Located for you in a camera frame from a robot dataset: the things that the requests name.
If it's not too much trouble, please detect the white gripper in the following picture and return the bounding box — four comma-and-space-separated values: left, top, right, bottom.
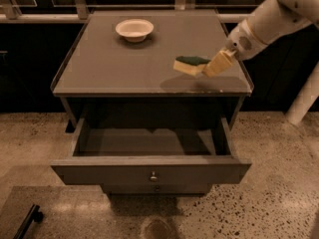
202, 20, 266, 78

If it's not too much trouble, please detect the green and yellow sponge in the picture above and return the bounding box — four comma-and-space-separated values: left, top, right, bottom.
173, 56, 209, 76

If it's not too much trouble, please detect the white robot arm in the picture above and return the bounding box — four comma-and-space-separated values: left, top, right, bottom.
202, 0, 319, 77

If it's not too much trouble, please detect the grey drawer cabinet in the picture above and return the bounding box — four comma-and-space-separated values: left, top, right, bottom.
49, 9, 255, 195

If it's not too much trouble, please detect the round metal drawer knob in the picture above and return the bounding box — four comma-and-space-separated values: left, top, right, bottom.
150, 171, 159, 182

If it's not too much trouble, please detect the open grey top drawer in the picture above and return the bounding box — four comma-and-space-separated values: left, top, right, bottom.
51, 119, 251, 185

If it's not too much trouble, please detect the grey lower drawer front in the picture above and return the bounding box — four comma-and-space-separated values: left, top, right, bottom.
102, 183, 211, 194

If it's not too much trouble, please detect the white bowl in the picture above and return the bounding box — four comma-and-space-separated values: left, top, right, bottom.
116, 19, 154, 43

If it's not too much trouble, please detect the metal railing frame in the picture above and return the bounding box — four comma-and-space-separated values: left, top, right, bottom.
0, 0, 277, 24

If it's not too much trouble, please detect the black handle bar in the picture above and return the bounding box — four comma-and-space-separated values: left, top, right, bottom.
13, 204, 44, 239

